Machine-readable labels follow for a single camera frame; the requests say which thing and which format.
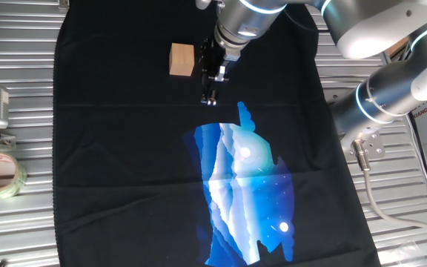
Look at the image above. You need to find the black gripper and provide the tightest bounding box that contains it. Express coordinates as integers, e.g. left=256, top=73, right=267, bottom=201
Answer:
left=199, top=36, right=234, bottom=108

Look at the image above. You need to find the small wooden block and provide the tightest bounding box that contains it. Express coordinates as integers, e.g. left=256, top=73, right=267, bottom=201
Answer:
left=168, top=42, right=196, bottom=78

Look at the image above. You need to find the black cloth with blue print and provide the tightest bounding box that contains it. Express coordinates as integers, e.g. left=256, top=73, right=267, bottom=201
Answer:
left=52, top=0, right=383, bottom=267

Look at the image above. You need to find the brown wooden board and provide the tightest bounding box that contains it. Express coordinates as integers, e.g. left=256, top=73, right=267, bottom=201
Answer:
left=385, top=36, right=411, bottom=62

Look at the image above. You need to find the clear tape roll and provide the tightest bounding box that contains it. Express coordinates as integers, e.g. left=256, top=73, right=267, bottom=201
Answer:
left=0, top=151, right=28, bottom=200

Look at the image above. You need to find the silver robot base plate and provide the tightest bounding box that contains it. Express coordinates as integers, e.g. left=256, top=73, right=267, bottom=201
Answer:
left=334, top=125, right=387, bottom=162

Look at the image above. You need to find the grey hose with metal connector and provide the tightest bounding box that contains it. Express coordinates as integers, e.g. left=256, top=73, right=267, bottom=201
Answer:
left=350, top=139, right=427, bottom=244

